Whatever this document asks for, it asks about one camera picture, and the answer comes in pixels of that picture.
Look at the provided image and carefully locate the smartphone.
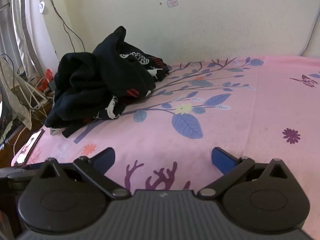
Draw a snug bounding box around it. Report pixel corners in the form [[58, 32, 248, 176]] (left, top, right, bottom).
[[11, 129, 45, 167]]

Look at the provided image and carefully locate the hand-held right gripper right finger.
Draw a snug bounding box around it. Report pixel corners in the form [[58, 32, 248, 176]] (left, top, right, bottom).
[[197, 147, 291, 200]]

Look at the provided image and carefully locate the white cable bundle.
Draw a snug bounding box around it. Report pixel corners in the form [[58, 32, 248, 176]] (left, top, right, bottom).
[[13, 79, 55, 157]]

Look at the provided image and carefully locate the black wall cable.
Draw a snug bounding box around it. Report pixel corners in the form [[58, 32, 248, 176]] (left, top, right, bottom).
[[37, 0, 88, 53]]

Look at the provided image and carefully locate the pink floral bedsheet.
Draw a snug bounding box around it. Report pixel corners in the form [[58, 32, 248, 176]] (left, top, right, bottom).
[[11, 55, 320, 240]]

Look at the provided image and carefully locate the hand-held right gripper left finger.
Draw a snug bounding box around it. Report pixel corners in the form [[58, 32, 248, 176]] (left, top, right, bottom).
[[39, 147, 131, 200]]

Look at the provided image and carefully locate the grey wall cable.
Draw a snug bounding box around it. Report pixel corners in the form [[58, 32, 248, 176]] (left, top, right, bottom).
[[298, 12, 320, 56]]

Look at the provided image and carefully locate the red plastic item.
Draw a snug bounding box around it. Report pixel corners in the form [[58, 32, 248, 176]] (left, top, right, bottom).
[[37, 69, 54, 92]]

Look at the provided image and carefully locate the grey curtain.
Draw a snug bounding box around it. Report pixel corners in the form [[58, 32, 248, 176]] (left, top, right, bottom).
[[0, 0, 61, 80]]

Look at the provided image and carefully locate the dark navy garment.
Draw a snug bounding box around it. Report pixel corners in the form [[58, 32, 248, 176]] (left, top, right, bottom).
[[44, 26, 157, 138]]

